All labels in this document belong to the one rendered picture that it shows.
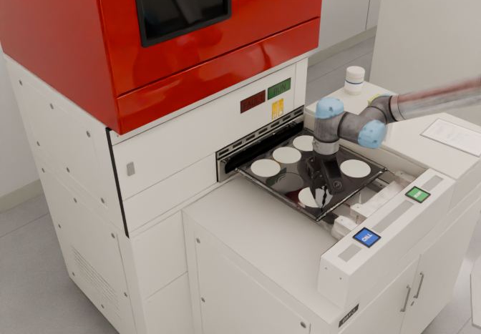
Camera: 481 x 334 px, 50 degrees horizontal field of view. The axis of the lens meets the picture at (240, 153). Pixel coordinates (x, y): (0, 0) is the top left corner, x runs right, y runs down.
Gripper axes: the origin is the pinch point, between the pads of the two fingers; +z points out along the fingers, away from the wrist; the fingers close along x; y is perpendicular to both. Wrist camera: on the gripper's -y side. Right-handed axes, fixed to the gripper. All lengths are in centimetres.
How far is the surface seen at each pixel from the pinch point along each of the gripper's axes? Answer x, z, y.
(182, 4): 35, -60, 20
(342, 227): -2.4, 1.4, -9.3
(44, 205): 104, 91, 142
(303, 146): -7.6, 1.4, 33.6
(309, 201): 2.3, 1.3, 4.5
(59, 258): 96, 91, 96
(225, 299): 31.2, 36.3, 3.0
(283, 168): 4.0, 1.3, 23.1
